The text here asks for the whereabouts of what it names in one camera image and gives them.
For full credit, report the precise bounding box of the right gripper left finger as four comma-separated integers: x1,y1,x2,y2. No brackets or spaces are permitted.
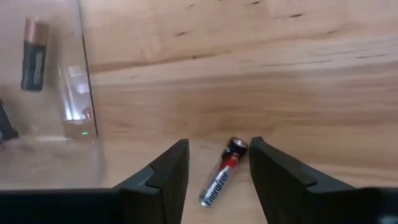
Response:
0,139,190,224

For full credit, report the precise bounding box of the silver black Energizer battery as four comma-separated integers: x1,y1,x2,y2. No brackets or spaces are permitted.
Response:
198,136,249,208

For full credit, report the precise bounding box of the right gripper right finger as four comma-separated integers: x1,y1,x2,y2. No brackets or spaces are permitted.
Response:
250,136,398,224

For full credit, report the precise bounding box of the clear plastic bin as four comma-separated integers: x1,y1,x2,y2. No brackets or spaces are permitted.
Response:
0,0,105,190

